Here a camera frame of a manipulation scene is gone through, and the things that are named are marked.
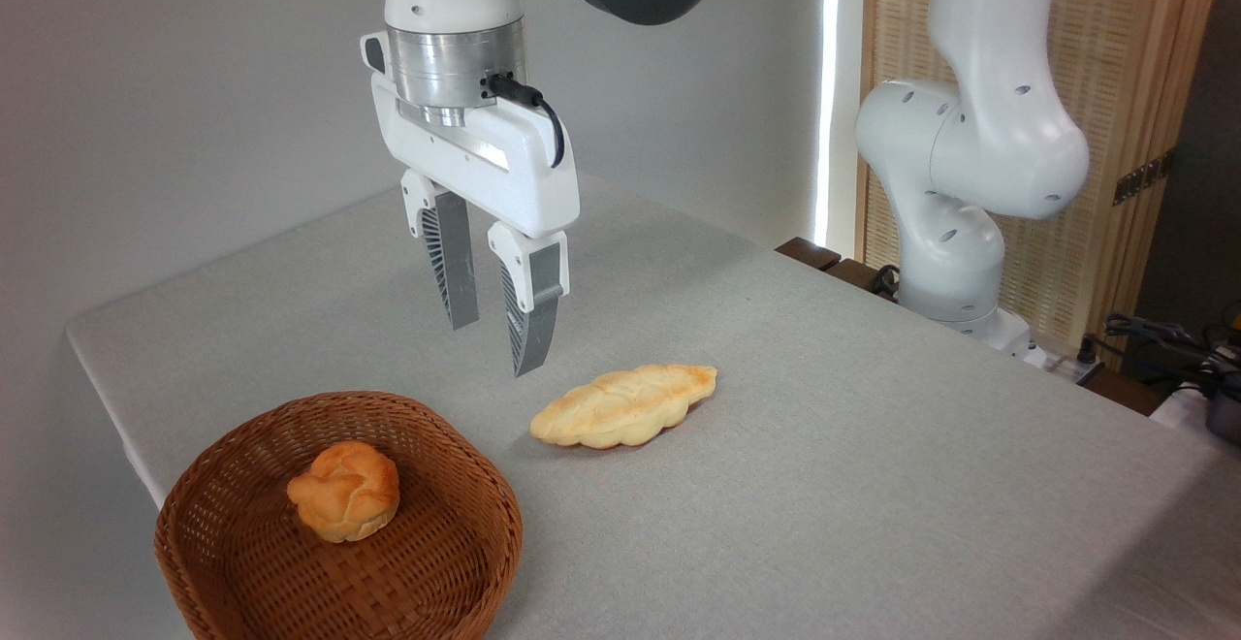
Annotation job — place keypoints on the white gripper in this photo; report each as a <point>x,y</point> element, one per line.
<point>524,175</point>

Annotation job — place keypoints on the round golden bread roll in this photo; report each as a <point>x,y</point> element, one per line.
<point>344,495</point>

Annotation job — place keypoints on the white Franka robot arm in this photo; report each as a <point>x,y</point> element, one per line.
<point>979,136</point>

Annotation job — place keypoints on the long braided bread loaf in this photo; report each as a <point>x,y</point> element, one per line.
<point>620,407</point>

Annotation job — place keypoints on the brown wicker basket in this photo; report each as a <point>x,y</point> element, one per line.
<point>436,543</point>

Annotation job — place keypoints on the dark wooden robot platform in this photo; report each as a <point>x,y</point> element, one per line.
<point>810,253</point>

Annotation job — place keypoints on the grey tablecloth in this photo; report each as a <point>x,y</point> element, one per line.
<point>824,475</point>

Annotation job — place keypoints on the white power strip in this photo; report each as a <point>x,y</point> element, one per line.
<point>1062,366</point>

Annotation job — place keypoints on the bamboo wooden folding screen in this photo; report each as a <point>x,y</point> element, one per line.
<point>1115,39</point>

